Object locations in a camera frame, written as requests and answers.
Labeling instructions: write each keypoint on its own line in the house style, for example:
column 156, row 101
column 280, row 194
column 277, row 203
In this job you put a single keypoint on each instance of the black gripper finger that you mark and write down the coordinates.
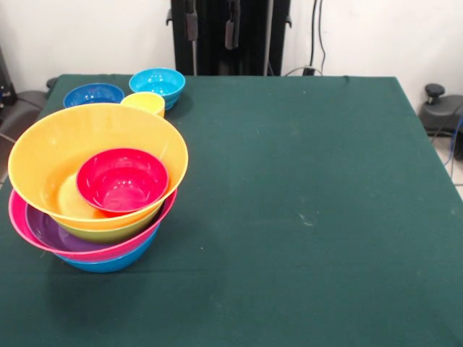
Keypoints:
column 191, row 25
column 231, row 32

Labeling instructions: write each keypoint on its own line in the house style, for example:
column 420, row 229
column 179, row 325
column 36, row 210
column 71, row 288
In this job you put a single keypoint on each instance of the small light blue bowl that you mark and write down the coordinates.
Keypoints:
column 157, row 81

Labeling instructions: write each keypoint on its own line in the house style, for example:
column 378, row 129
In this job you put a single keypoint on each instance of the small red bowl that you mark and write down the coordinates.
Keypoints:
column 123, row 184

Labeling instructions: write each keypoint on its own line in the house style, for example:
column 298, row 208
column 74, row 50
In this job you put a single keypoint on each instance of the large orange bowl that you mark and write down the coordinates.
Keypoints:
column 47, row 162

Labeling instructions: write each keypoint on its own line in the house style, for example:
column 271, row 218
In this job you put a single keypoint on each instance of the green bowl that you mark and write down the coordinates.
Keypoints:
column 108, row 235

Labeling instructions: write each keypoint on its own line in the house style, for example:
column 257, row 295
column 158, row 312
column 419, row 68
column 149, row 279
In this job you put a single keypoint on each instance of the purple bowl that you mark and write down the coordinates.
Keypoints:
column 43, row 231

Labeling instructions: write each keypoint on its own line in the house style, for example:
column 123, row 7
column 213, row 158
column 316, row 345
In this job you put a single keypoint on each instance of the large pink bowl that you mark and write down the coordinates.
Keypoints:
column 16, row 217

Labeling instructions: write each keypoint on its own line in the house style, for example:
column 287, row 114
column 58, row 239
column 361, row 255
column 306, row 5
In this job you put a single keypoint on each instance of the yellow cup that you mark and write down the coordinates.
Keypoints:
column 146, row 102

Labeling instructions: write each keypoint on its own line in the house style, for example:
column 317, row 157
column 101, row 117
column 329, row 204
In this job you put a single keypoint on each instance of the small dark blue bowl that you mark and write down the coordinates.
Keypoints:
column 92, row 95

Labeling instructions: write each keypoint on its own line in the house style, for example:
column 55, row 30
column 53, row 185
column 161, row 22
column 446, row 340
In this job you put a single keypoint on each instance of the black table clamp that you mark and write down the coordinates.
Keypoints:
column 51, row 83

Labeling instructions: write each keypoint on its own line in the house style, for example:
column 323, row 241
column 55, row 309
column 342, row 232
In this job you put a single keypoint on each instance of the black chair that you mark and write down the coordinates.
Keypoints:
column 21, row 108

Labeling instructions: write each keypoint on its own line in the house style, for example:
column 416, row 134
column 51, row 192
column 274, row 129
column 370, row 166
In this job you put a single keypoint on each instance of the black knobbed device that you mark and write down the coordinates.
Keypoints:
column 439, row 112

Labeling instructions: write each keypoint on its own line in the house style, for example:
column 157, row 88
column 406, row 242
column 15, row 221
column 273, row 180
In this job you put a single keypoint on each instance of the large light blue bowl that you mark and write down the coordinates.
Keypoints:
column 108, row 265

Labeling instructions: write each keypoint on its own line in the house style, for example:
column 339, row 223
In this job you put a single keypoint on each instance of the dark green tablecloth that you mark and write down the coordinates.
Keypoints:
column 325, row 289

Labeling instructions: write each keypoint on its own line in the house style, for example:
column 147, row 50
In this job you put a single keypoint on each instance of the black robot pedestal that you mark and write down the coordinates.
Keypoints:
column 253, row 43

